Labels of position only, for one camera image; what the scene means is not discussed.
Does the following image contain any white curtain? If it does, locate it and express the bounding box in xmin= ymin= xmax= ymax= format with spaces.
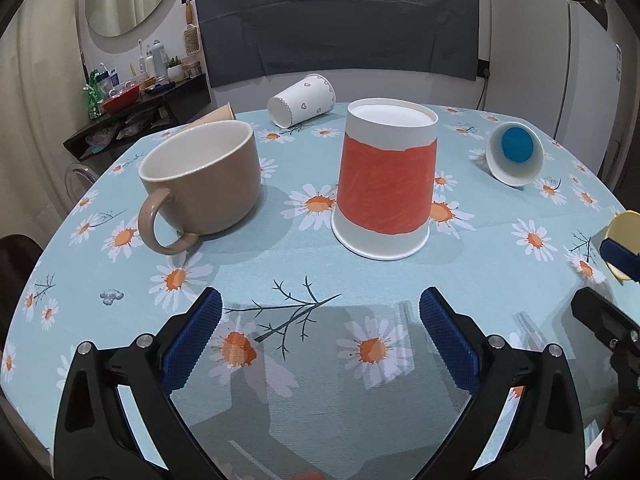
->
xmin=0 ymin=7 xmax=87 ymax=241

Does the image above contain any green bottle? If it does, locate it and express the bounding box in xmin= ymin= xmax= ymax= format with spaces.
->
xmin=86 ymin=70 xmax=104 ymax=120

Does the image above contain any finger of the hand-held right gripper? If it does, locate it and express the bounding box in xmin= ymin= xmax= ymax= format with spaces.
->
xmin=601 ymin=239 xmax=640 ymax=284
xmin=571 ymin=287 xmax=640 ymax=352

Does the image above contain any beige ceramic mug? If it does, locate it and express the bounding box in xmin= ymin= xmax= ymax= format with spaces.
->
xmin=137 ymin=121 xmax=264 ymax=256

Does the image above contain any orange and white paper cup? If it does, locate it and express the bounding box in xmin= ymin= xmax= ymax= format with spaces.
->
xmin=331 ymin=98 xmax=439 ymax=261

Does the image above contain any white heart print paper cup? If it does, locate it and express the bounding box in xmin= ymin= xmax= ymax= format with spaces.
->
xmin=266 ymin=74 xmax=337 ymax=129

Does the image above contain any yellow paper cup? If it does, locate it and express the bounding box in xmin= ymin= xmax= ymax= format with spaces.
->
xmin=600 ymin=211 xmax=640 ymax=286

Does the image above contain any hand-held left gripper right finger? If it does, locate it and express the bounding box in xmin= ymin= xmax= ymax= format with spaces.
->
xmin=395 ymin=287 xmax=589 ymax=480

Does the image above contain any wooden hairbrush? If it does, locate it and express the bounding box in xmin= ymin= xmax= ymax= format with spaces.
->
xmin=182 ymin=2 xmax=200 ymax=56

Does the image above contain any white refrigerator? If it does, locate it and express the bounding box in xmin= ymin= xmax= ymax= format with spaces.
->
xmin=487 ymin=0 xmax=626 ymax=181

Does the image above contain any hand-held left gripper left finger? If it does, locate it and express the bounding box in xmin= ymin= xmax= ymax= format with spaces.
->
xmin=52 ymin=287 xmax=236 ymax=480

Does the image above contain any brown cardboard piece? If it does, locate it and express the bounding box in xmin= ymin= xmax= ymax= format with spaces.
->
xmin=187 ymin=102 xmax=237 ymax=129

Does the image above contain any white paper cup blue inside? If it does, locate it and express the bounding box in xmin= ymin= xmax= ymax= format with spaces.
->
xmin=485 ymin=121 xmax=545 ymax=189

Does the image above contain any dark grey cloth cover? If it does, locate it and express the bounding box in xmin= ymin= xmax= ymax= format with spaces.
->
xmin=192 ymin=0 xmax=480 ymax=89

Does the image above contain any clear plastic chair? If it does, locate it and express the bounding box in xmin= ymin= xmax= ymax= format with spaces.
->
xmin=64 ymin=162 xmax=101 ymax=206

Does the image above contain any red bowl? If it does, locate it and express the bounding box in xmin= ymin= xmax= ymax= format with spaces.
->
xmin=101 ymin=84 xmax=142 ymax=114

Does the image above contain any grey spray bottle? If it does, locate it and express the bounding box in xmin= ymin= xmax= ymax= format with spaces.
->
xmin=150 ymin=39 xmax=169 ymax=79

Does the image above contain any black side shelf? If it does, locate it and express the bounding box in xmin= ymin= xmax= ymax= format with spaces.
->
xmin=62 ymin=72 xmax=211 ymax=163

